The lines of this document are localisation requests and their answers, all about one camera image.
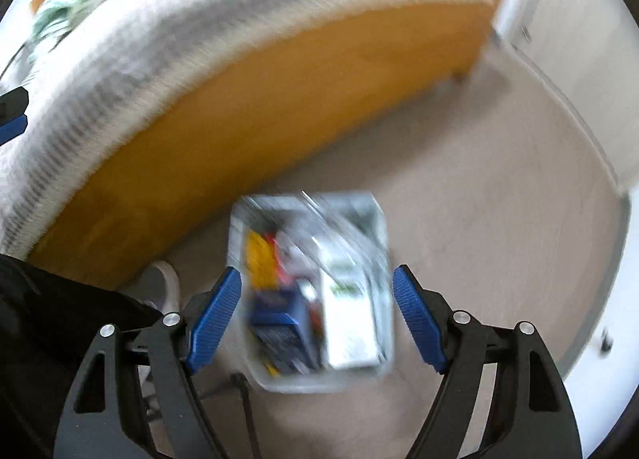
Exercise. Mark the green lace blanket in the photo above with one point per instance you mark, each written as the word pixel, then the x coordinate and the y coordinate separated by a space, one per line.
pixel 55 14

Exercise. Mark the white plastic bin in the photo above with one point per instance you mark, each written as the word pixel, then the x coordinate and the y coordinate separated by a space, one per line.
pixel 309 383

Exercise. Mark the white cardboard box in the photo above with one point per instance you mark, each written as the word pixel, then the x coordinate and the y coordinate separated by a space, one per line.
pixel 349 329

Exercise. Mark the grey white shoe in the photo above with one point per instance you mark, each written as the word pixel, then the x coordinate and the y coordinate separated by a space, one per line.
pixel 167 279

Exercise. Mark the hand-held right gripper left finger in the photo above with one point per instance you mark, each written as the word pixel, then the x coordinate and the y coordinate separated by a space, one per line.
pixel 214 319

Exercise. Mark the red snack packet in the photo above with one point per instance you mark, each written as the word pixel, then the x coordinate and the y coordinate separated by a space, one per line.
pixel 280 264

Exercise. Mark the yellow packet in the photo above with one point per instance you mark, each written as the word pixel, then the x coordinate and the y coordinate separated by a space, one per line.
pixel 259 259

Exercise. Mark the black metal stand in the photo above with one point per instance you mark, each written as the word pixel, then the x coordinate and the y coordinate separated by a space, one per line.
pixel 244 404

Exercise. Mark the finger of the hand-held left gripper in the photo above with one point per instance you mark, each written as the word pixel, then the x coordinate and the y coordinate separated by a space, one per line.
pixel 14 128

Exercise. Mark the dark blue carton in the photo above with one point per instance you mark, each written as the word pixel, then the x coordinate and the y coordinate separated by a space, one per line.
pixel 279 319

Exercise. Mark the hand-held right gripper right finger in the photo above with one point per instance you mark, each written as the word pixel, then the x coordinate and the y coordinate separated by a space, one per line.
pixel 417 319

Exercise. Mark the wooden bed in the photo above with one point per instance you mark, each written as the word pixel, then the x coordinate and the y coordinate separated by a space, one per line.
pixel 249 114

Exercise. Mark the black door stopper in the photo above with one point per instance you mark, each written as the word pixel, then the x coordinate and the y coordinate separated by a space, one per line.
pixel 606 341

